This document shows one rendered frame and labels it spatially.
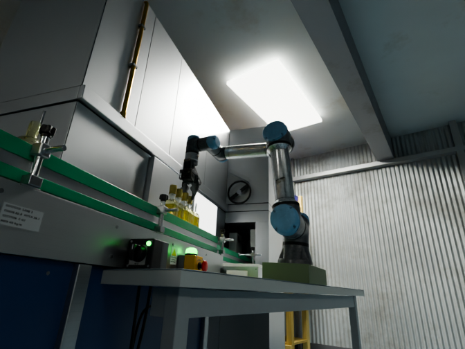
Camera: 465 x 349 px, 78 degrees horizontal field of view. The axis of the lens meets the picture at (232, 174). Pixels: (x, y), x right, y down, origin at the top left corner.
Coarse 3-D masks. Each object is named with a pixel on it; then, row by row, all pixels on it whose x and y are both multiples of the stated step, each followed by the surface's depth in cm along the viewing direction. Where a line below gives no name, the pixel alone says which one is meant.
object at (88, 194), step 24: (0, 144) 52; (24, 144) 56; (0, 168) 51; (24, 168) 56; (48, 168) 61; (72, 168) 66; (48, 192) 60; (72, 192) 66; (96, 192) 73; (120, 192) 81; (120, 216) 80; (144, 216) 91; (168, 216) 104; (192, 240) 121; (216, 240) 146
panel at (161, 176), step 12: (156, 168) 146; (168, 168) 157; (156, 180) 145; (168, 180) 156; (180, 180) 169; (144, 192) 139; (156, 192) 144; (168, 192) 155; (156, 204) 143; (216, 204) 220; (216, 228) 216
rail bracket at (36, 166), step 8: (40, 128) 59; (48, 128) 58; (48, 136) 59; (40, 144) 57; (32, 152) 56; (40, 152) 56; (48, 152) 57; (40, 160) 57; (32, 168) 55; (40, 168) 57; (24, 176) 55; (32, 176) 54; (24, 184) 54; (32, 184) 54; (40, 184) 56
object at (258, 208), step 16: (256, 128) 269; (240, 144) 268; (240, 160) 262; (256, 160) 257; (256, 176) 251; (272, 176) 265; (256, 192) 245; (272, 192) 258; (240, 208) 244; (256, 208) 240; (272, 208) 252; (240, 224) 248
